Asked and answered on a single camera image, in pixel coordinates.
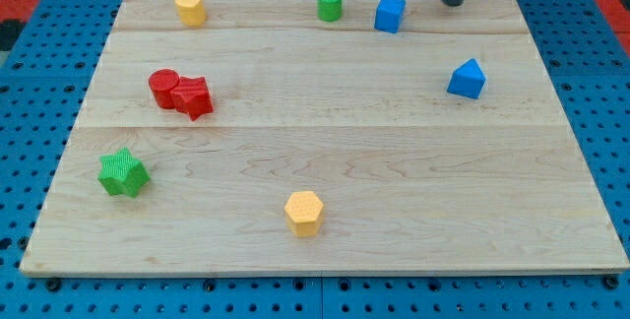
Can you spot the blue cube block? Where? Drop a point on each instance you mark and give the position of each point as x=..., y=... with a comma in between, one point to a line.
x=389, y=15

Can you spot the blue triangle block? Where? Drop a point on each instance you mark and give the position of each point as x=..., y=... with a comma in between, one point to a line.
x=467, y=80

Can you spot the yellow hexagon block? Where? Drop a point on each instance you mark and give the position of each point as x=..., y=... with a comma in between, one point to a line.
x=304, y=213

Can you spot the light wooden board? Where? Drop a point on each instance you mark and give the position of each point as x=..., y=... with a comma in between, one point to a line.
x=415, y=181

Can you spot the red star block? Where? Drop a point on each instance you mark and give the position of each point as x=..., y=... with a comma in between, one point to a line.
x=192, y=97

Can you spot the green cylinder block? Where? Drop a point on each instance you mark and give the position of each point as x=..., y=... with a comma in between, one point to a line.
x=329, y=10

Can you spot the red cylinder block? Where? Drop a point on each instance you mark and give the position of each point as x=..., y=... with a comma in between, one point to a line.
x=161, y=83

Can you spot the yellow heart block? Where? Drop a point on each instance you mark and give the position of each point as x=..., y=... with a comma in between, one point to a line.
x=191, y=13

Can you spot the green star block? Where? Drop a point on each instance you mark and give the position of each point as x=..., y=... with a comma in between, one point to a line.
x=122, y=174

